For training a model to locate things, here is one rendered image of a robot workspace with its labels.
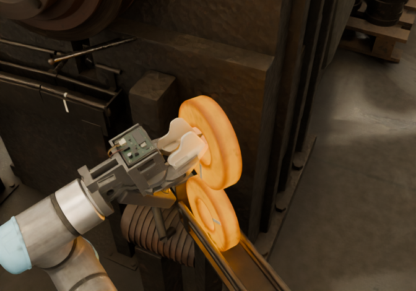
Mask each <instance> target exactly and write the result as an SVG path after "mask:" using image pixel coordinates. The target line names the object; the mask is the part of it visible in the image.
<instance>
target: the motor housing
mask: <svg viewBox="0 0 416 291"><path fill-rule="evenodd" d="M161 212H162V216H163V221H164V224H165V228H166V230H167V229H168V228H169V227H174V228H176V233H175V234H174V235H173V236H172V237H171V238H170V239H169V240H168V241H167V242H166V243H163V242H162V241H160V240H159V237H158V232H157V228H156V224H155V219H154V214H153V211H152V207H149V206H138V205H131V204H128V205H127V206H126V208H125V210H124V212H123V215H122V218H121V225H120V227H121V231H122V235H123V237H124V238H125V239H127V241H128V242H130V243H133V244H135V245H136V246H135V252H136V257H137V262H138V266H139V271H140V275H141V280H142V285H143V289H144V291H184V290H183V276H182V268H181V265H184V264H185V266H187V267H193V268H195V260H194V240H193V239H192V238H191V236H190V235H189V234H188V233H187V231H186V230H185V229H184V226H183V224H182V223H181V222H180V220H179V216H178V208H177V204H174V203H173V205H172V206H171V207H170V208H161Z"/></svg>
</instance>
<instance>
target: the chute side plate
mask: <svg viewBox="0 0 416 291"><path fill-rule="evenodd" d="M63 100H65V101H66V105H67V109H68V112H67V111H66V108H65V105H64V102H63ZM0 102H2V103H6V104H9V105H13V106H17V107H19V108H23V109H26V110H30V111H34V112H37V113H41V114H44V115H48V116H51V117H54V118H56V119H60V120H62V121H65V122H67V123H71V124H74V125H76V126H79V127H82V128H84V127H83V124H82V120H84V121H88V122H90V123H93V124H96V125H99V126H101V127H102V132H103V135H104V136H109V132H108V126H107V123H106V118H105V112H104V111H103V110H99V109H96V108H93V107H91V106H88V105H84V104H82V103H79V102H75V101H73V100H70V99H67V98H64V97H60V96H58V95H55V94H52V93H48V92H45V91H43V90H39V89H35V88H31V87H27V86H25V85H20V84H16V83H13V82H9V81H6V80H2V79H0Z"/></svg>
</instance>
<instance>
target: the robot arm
mask: <svg viewBox="0 0 416 291"><path fill-rule="evenodd" d="M132 130H133V131H132ZM125 134H126V135H125ZM120 137H121V138H120ZM109 143H110V144H111V146H112V148H111V149H110V150H109V151H108V155H109V153H110V151H111V152H112V154H111V155H109V157H110V158H109V159H107V160H106V161H104V162H102V163H101V164H99V165H97V166H96V167H94V168H93V169H91V170H89V169H88V168H87V166H86V165H84V166H83V167H81V168H80V169H78V170H77V171H78V172H79V174H80V175H81V177H82V179H78V178H77V179H75V180H74V181H72V182H70V183H69V184H67V185H66V186H64V187H62V188H61V189H59V190H57V191H56V192H54V193H53V194H50V195H49V196H48V197H46V198H44V199H42V200H41V201H40V202H38V203H36V204H34V205H33V206H32V207H29V208H28V209H26V210H25V211H23V212H21V213H20V214H19V215H17V216H15V217H14V216H13V217H11V219H10V220H9V221H8V222H6V223H5V224H3V225H2V226H0V264H1V266H2V267H3V268H4V269H5V270H7V271H8V272H10V273H11V274H20V273H22V272H24V271H26V270H27V269H31V268H32V266H34V265H36V266H37V267H39V268H41V269H42V270H44V271H46V272H47V273H48V274H49V276H50V277H51V280H52V281H53V283H54V285H55V287H56V288H57V290H58V291H118V290H117V289H116V287H115V286H114V284H113V283H112V281H111V279H110V278H109V277H108V274H107V273H106V271H105V270H104V268H103V266H102V265H101V264H100V262H99V257H98V253H97V252H96V250H95V248H94V247H93V245H92V244H91V243H90V242H89V241H88V240H86V239H85V238H83V237H81V235H82V234H84V233H85V232H87V231H89V230H90V229H92V228H94V227H95V226H96V225H98V224H100V223H101V222H103V221H104V219H105V216H106V217H108V216H109V215H110V214H112V213H114V209H113V206H112V205H111V201H112V200H114V199H117V201H118V202H119V203H120V204H131V205H138V206H149V207H161V208H170V207H171V206H172V205H173V203H174V202H175V201H176V198H175V196H174V194H173V193H172V191H171V190H170V188H171V187H172V186H174V185H177V184H178V183H180V182H182V181H183V180H184V179H185V178H186V177H187V176H188V175H189V174H190V173H191V172H192V170H193V169H194V167H195V166H196V165H197V164H198V163H199V160H200V158H201V157H202V156H203V155H204V153H205V151H206V150H207V148H208V144H207V141H206V139H205V137H204V136H203V134H202V132H200V130H199V129H198V128H196V127H194V128H192V127H191V126H190V125H189V124H188V123H187V122H186V121H185V120H184V119H183V118H175V119H174V120H173V121H172V122H171V123H170V128H169V132H168V134H166V135H165V136H163V137H161V138H158V139H154V140H151V139H150V137H149V136H148V134H147V133H146V131H145V130H144V129H143V127H142V126H140V125H139V123H137V124H135V125H134V126H132V127H131V128H129V129H127V130H126V131H124V132H122V133H121V134H119V135H118V136H116V137H114V138H112V139H111V140H109ZM112 155H113V156H112ZM162 155H166V156H168V160H167V162H168V163H169V164H170V166H169V165H165V163H164V162H165V159H164V158H163V156H162Z"/></svg>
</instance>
